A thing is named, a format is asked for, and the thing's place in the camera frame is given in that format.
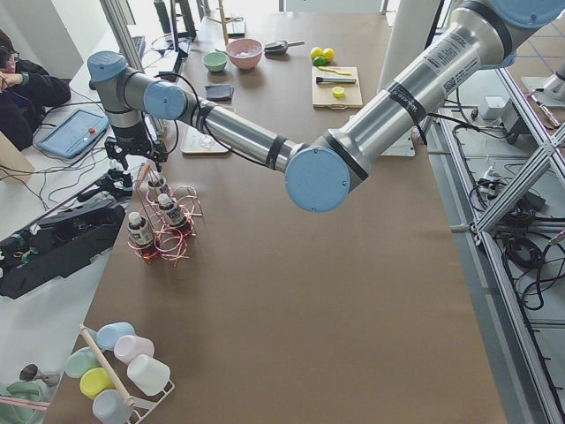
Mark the white plastic cup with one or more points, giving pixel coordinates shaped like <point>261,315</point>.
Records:
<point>148,374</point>

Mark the cream rabbit tray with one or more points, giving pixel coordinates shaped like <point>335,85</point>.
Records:
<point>194,142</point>

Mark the mint green plastic cup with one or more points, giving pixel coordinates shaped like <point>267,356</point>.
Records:
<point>81,361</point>

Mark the bamboo cutting board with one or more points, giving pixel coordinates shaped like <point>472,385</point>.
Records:
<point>322,94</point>

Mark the tea bottle white cap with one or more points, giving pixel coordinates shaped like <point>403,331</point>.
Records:
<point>141,236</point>

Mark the yellow plastic knife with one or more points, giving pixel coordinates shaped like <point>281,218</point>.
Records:
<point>334,70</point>

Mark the white wire cup rack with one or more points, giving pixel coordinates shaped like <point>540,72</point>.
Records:
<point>144,406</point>

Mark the mint green bowl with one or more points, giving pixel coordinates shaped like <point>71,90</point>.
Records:
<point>215,61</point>

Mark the steel ice scoop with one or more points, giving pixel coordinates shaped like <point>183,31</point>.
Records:
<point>280,47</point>

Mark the wooden rack handle dowel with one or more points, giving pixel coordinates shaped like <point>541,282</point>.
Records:
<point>124,393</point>

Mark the black open equipment case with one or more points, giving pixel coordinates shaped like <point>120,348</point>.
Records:
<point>60,245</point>

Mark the pink bowl with ice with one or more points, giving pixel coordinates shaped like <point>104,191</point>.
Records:
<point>245,53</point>

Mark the copper wire bottle basket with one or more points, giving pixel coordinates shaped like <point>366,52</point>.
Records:
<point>163,225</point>

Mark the blue teach pendant tablet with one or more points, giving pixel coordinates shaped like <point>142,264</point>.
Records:
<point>75,134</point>

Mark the grey folded cloth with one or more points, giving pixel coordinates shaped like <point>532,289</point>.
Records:
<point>219,92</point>

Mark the grey plastic cup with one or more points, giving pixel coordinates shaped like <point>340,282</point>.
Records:
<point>109,408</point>

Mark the yellow plastic cup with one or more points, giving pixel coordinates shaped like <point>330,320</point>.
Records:
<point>94,381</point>

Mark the pink plastic cup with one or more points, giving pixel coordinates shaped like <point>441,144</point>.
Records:
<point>128,347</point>

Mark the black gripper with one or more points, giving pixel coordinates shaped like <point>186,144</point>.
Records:
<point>131,134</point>

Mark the whole yellow lemon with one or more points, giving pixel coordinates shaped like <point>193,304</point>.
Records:
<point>316,52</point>

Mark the light blue plastic cup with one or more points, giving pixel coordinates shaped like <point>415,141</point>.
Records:
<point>107,335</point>

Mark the half lemon slice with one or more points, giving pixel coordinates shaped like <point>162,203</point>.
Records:
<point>338,92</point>

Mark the seated person in black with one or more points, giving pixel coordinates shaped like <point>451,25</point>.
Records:
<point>27,90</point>

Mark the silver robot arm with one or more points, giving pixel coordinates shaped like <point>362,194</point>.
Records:
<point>319,177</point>

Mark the steel muddler black tip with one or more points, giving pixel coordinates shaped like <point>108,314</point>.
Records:
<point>320,80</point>

